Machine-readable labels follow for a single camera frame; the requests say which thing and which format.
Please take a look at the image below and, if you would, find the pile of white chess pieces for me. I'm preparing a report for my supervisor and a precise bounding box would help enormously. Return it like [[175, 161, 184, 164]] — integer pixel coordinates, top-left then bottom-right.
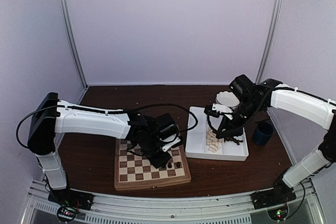
[[206, 128, 224, 153]]

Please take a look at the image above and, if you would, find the white scalloped ceramic bowl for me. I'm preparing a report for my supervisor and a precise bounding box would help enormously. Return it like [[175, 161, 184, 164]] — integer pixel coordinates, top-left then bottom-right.
[[216, 91, 239, 109]]

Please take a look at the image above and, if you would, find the right aluminium frame post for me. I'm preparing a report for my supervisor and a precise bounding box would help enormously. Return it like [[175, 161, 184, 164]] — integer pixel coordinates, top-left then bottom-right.
[[255, 0, 283, 83]]

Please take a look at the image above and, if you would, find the left aluminium frame post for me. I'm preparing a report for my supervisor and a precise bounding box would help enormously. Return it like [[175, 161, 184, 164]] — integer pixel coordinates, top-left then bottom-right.
[[60, 0, 88, 89]]

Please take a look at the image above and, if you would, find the wooden chess board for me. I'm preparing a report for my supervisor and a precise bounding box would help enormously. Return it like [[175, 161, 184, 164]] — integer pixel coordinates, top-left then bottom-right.
[[114, 140, 191, 191]]

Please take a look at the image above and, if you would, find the front aluminium rail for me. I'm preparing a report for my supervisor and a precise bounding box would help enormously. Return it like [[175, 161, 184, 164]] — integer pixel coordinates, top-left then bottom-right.
[[18, 180, 327, 223]]

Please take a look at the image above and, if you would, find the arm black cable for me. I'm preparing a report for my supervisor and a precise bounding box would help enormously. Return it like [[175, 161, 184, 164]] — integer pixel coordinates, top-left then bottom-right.
[[16, 103, 199, 149], [206, 108, 245, 140]]

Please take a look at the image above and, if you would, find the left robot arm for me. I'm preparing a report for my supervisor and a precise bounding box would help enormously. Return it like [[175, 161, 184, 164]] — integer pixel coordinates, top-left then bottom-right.
[[27, 92, 182, 205]]

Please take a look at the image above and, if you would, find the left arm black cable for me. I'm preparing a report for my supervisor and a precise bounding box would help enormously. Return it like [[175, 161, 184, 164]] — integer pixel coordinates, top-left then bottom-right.
[[16, 103, 199, 149]]

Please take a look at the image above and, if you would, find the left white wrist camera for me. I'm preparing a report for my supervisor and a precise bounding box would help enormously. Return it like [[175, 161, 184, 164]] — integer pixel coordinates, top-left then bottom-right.
[[162, 137, 181, 152]]

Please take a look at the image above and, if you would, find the dark blue cup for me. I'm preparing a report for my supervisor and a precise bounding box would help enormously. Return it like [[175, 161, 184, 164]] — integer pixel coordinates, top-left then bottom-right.
[[253, 122, 274, 146]]

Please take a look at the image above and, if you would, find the aluminium frame post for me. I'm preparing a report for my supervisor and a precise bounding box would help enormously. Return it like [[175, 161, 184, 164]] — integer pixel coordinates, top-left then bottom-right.
[[255, 0, 283, 83], [60, 0, 88, 89]]

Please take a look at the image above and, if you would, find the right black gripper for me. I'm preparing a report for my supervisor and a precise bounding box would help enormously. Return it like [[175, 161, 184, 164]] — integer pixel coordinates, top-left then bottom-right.
[[216, 99, 265, 139]]

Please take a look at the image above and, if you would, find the pile of dark chess pieces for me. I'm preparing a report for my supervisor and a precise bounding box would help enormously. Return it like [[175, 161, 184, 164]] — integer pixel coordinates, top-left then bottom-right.
[[224, 136, 243, 145]]

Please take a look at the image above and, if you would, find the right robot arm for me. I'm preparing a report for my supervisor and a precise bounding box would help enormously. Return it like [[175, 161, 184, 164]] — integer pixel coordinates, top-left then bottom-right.
[[210, 74, 335, 204]]

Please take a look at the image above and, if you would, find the white divided plastic tray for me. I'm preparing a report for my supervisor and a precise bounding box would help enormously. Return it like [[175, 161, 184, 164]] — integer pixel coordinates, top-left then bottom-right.
[[185, 106, 249, 161]]

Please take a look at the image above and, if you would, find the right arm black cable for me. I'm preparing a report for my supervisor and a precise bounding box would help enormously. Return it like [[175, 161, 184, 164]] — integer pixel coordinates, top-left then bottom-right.
[[206, 108, 245, 140]]

